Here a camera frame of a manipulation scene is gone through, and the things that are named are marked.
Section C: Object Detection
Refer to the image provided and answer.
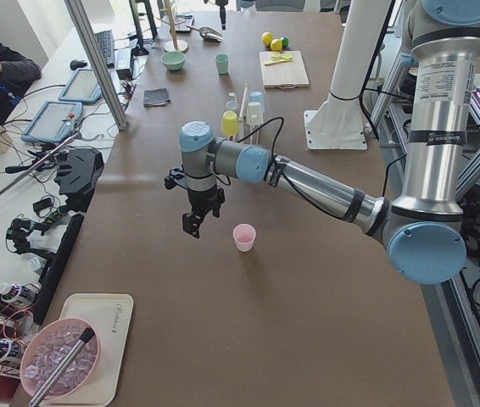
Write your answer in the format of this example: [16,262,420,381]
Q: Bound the blue teach pendant near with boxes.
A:
[21,101,83,143]

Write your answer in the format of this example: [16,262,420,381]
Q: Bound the wooden mug tree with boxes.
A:
[158,0,189,53]

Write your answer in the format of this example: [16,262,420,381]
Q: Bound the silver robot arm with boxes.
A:
[164,1,480,285]

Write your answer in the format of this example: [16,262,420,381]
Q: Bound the light blue cup on rack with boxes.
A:
[249,91,265,106]

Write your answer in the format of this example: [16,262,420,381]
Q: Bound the pink plastic cup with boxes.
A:
[232,223,257,253]

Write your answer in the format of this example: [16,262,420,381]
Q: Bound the metal scoop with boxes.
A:
[187,25,223,42]

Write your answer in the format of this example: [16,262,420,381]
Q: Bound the cream plastic tray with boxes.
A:
[41,293,134,406]

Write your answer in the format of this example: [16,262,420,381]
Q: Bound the yellow lemon near scoop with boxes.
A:
[261,31,274,47]

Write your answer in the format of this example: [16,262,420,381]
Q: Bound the grey cup on rack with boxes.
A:
[246,102,264,126]

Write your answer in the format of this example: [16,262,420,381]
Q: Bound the blue teach pendant far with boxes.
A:
[58,68,102,104]

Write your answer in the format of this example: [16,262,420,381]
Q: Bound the yellow cup on rack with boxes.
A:
[220,110,238,137]

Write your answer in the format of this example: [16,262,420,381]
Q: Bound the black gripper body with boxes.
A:
[164,167,225,217]

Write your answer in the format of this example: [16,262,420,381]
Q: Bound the mint green bowl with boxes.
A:
[160,51,186,71]

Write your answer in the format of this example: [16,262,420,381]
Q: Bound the mint green plastic cup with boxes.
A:
[215,53,229,75]

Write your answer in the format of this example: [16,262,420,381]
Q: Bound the blue teach pendant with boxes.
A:
[21,101,83,143]
[58,68,102,104]

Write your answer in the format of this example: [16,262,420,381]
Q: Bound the black keyboard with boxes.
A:
[94,30,115,68]

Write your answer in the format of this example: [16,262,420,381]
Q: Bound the white cup holder rack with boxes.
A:
[225,84,265,144]

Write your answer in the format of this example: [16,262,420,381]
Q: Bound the wooden cutting board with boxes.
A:
[259,51,310,89]

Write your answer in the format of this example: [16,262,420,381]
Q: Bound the yellow lemon near board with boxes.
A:
[270,38,283,52]

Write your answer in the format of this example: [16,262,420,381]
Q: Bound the pink bowl with ice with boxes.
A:
[20,318,100,400]

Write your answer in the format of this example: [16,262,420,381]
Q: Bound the grey folded cloth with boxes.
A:
[143,88,170,107]

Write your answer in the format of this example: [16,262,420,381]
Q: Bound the metal tongs in bowl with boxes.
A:
[27,327,95,407]

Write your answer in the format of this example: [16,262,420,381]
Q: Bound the yellow plastic knife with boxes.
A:
[264,59,293,66]

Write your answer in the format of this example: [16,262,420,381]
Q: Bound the aluminium frame post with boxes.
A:
[64,0,128,131]

